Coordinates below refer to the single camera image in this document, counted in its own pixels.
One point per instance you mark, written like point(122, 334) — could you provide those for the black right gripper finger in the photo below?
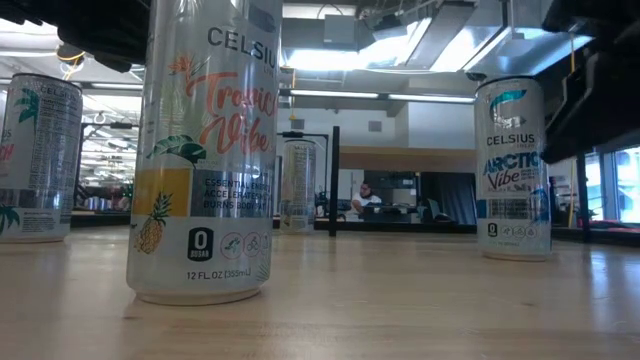
point(600, 100)

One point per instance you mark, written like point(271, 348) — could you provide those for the white Celsius Arctic Vibe can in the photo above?
point(510, 200)

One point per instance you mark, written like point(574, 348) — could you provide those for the white Celsius Tropical Vibe can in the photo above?
point(298, 190)
point(200, 200)

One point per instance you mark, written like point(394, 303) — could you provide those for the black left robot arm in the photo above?
point(25, 10)

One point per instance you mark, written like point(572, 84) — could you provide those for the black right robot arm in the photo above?
point(590, 12)

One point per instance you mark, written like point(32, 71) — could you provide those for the black round ceiling device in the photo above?
point(70, 52)

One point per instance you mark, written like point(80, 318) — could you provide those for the white palm print Celsius can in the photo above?
point(45, 150)

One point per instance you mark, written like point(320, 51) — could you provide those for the long ceiling light strip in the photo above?
point(430, 98)
point(335, 94)

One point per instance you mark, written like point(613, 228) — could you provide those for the dark curtain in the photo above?
point(450, 195)

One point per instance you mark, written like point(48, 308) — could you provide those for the dark background chair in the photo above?
point(437, 212)

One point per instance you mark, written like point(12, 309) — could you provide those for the black background cabinet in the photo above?
point(395, 182)

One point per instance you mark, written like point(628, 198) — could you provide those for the grey ceiling box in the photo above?
point(340, 30)

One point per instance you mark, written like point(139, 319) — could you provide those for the person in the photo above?
point(367, 200)

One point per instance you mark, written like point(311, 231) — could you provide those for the wooden shelf with black frame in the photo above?
point(400, 159)

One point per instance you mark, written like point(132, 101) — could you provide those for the grey wall vent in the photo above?
point(297, 124)
point(375, 126)

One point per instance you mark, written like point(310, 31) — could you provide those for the black aluminium table frame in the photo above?
point(400, 227)

